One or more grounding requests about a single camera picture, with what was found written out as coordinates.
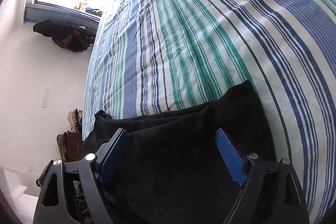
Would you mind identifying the black pants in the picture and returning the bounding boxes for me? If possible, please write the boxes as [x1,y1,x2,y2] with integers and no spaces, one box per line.
[81,81,276,223]

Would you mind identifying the dark brown wooden dresser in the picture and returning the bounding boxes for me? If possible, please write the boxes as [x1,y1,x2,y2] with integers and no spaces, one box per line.
[56,131,82,162]

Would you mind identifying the pile of clothes on dresser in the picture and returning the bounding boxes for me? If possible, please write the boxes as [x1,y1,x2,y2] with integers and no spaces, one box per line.
[67,109,83,133]

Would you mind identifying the striped bed cover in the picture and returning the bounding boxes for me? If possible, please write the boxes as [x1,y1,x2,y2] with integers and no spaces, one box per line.
[82,0,335,223]

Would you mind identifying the dark bags hanging on wall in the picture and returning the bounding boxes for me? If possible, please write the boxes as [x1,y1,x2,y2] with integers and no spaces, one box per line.
[33,20,96,52]

